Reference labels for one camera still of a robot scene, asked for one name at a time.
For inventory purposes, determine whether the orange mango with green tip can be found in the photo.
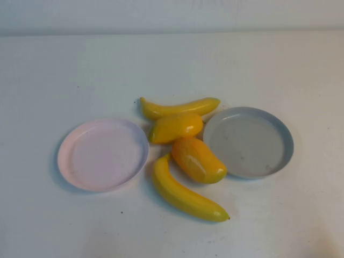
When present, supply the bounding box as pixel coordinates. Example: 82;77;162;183
148;112;203;145

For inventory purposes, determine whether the yellow plastic banana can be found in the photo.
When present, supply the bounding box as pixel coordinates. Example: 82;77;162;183
139;97;221;121
152;153;231;223

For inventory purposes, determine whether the orange plastic mango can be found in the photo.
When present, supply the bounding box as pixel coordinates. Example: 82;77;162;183
171;137;228;185

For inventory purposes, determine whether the pink round plate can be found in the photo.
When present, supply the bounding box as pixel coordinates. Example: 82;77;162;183
57;118;150;192

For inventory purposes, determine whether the blue-grey round plate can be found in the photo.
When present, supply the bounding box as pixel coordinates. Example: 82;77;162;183
203;106;295;180

